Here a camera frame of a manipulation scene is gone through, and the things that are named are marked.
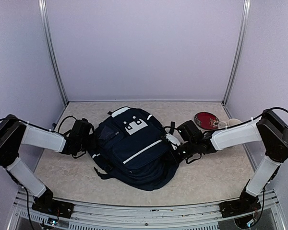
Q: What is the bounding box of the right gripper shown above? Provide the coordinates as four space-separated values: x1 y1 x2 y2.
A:
161 140 197 167

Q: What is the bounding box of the navy blue backpack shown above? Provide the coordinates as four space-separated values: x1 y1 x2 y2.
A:
88 106 179 191

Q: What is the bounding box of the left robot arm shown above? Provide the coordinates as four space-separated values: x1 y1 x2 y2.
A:
0 114 95 219

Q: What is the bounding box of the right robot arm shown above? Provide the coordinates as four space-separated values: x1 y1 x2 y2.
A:
168 107 288 218

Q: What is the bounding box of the red patterned plate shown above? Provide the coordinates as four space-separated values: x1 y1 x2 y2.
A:
194 112 219 130

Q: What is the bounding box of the white patterned mug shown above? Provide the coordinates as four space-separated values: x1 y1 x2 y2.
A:
218 118 242 129

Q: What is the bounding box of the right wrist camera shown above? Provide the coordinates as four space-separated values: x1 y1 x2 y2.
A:
165 133 180 150

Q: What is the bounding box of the front aluminium rail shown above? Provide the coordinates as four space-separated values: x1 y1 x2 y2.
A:
7 189 286 230

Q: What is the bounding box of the left aluminium frame post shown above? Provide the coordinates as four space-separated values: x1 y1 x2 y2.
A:
38 0 69 107

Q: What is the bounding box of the aluminium frame post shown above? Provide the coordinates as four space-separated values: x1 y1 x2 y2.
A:
222 0 251 106
38 0 69 107

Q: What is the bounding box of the right aluminium frame post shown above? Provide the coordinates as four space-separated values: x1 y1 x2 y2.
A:
222 0 251 106

